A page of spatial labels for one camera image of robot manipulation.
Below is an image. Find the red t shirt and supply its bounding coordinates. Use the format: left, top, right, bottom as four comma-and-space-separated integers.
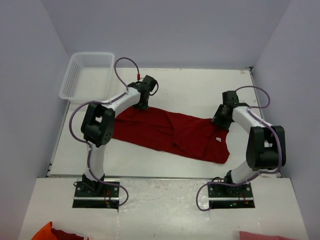
113, 107, 230, 164

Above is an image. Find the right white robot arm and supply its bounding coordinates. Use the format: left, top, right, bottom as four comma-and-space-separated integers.
211, 90, 286, 197

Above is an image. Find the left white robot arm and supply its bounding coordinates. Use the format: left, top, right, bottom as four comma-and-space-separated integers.
80, 75, 159, 197

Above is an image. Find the white plastic mesh basket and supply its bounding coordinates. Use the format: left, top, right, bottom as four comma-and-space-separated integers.
58, 51, 115, 103

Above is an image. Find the pink folded cloth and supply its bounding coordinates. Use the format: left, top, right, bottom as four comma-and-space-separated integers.
239, 231, 288, 240

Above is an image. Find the dark red folded cloth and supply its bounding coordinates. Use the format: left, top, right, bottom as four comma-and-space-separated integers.
51, 228, 89, 240

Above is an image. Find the orange folded cloth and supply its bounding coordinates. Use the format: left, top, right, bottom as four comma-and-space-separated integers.
31, 221, 57, 240

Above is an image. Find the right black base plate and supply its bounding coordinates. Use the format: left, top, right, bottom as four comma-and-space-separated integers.
207, 183, 256, 210

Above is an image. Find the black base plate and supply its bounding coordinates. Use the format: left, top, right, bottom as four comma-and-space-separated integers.
207, 183, 256, 210
72, 181, 120, 210

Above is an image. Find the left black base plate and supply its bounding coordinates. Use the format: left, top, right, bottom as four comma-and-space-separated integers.
72, 181, 120, 210

